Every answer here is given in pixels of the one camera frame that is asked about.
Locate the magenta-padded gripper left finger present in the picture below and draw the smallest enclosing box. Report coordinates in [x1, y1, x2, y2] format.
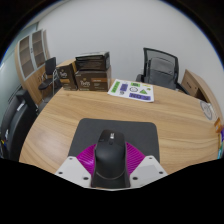
[54, 142, 98, 188]

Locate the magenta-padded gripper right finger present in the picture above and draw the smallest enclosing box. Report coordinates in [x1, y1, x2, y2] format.
[125, 141, 168, 188]

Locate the black computer mouse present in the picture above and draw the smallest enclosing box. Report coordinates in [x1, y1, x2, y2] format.
[91, 129, 131, 190]

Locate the dark grey mouse pad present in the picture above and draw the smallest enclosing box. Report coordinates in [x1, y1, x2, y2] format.
[67, 117, 161, 164]

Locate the large black office chair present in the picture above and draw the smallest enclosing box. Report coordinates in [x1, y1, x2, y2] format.
[0, 88, 39, 163]

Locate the white sheet with coloured shapes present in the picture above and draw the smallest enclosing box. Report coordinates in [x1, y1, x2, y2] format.
[107, 78, 155, 103]

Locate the round grey printed disc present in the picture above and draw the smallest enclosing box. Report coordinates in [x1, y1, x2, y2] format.
[199, 100, 214, 122]

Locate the large brown cardboard box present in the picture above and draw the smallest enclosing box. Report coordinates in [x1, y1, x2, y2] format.
[74, 66, 112, 93]

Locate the wooden side desk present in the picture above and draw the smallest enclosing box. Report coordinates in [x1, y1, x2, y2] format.
[180, 69, 221, 113]

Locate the grey backpack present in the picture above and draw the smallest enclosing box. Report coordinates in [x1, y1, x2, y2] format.
[147, 57, 177, 89]

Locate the small black chair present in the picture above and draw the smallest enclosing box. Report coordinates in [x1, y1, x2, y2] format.
[37, 56, 63, 98]

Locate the black cardboard box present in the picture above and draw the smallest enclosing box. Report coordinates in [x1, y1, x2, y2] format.
[75, 51, 111, 72]

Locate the wooden shelf unit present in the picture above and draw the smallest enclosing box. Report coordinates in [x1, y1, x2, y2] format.
[14, 28, 51, 104]

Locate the black mesh office chair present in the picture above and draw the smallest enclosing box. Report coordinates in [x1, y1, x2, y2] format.
[135, 47, 189, 96]

